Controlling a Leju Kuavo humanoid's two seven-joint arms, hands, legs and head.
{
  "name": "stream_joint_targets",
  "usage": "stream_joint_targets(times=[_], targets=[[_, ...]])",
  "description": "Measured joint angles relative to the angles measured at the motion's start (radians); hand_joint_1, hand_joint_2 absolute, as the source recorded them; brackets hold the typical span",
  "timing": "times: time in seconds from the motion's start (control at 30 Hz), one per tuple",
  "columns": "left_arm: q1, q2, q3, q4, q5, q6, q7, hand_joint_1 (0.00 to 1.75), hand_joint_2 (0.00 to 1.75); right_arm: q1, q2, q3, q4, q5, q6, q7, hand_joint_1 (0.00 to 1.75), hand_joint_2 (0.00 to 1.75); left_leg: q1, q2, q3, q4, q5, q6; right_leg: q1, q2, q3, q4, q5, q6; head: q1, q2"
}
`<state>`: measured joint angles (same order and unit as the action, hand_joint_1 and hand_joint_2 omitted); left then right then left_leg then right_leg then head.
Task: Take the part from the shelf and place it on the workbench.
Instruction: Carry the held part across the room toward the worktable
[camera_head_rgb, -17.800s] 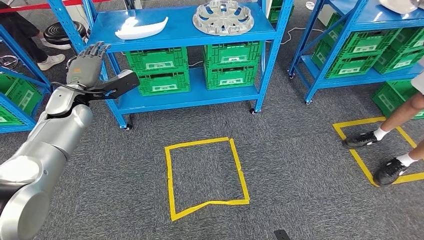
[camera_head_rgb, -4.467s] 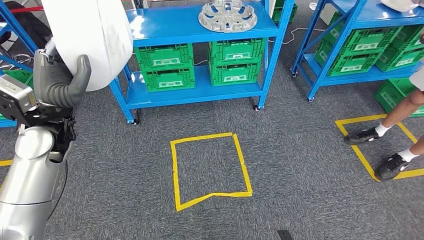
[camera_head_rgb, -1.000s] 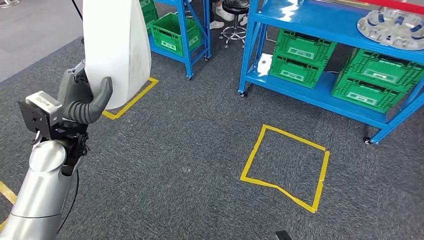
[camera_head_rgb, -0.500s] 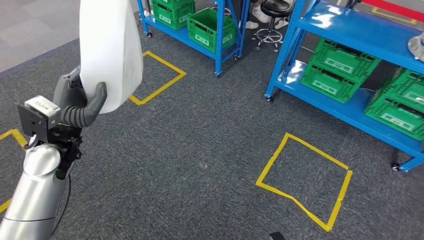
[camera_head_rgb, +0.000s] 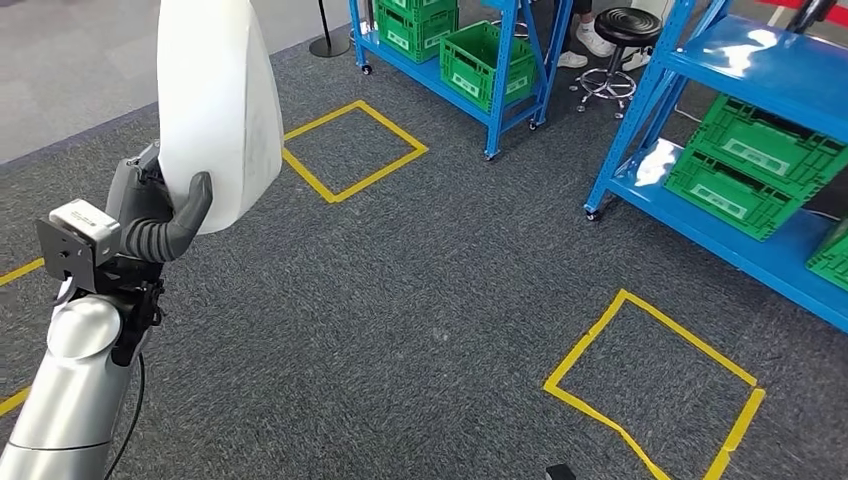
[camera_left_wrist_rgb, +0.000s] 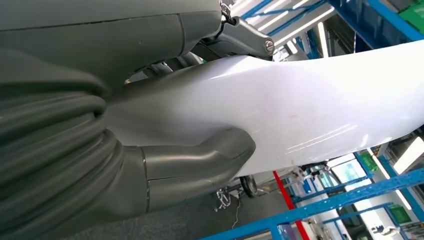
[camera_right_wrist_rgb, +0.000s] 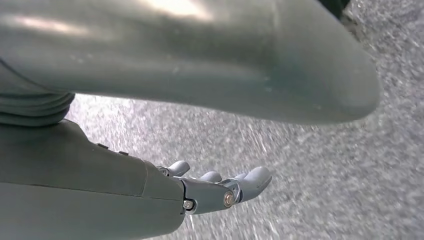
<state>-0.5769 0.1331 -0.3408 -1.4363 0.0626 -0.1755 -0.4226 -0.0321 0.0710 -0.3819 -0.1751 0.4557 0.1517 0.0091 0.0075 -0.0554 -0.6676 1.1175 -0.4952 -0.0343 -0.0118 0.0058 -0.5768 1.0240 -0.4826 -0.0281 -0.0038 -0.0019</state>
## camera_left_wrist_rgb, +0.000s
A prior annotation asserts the blue metal shelf rack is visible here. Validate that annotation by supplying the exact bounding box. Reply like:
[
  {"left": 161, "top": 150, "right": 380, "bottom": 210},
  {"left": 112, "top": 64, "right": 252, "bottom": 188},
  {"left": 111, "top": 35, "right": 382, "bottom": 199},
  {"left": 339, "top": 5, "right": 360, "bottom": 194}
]
[
  {"left": 198, "top": 127, "right": 424, "bottom": 240},
  {"left": 241, "top": 0, "right": 424, "bottom": 61}
]

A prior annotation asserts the green plastic crate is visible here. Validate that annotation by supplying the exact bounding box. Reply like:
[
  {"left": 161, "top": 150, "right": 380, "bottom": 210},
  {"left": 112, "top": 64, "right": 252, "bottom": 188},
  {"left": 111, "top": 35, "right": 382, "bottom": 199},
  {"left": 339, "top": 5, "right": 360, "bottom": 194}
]
[{"left": 399, "top": 0, "right": 424, "bottom": 34}]

